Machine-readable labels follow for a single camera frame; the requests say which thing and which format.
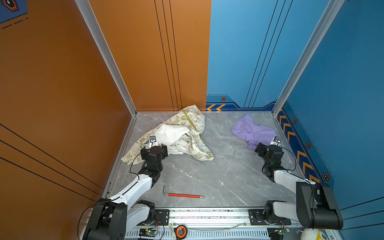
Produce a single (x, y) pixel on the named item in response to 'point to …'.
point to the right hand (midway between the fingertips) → (266, 145)
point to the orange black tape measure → (181, 232)
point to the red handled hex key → (181, 195)
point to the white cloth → (166, 134)
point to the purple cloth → (251, 133)
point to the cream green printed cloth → (191, 144)
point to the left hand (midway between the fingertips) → (154, 144)
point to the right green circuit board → (282, 231)
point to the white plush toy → (313, 234)
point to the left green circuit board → (151, 232)
